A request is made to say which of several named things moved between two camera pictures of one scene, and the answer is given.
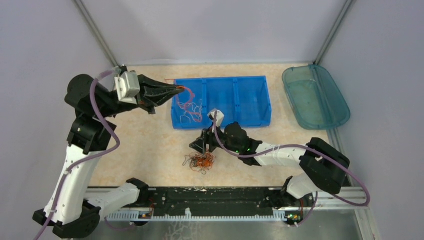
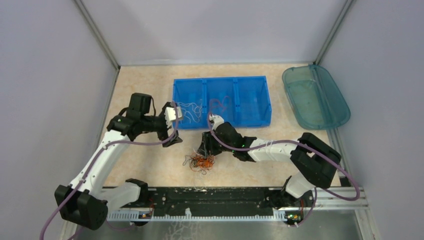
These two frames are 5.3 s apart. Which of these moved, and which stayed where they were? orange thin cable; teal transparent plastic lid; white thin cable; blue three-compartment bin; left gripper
Moved: left gripper; orange thin cable
Stayed: blue three-compartment bin; white thin cable; teal transparent plastic lid
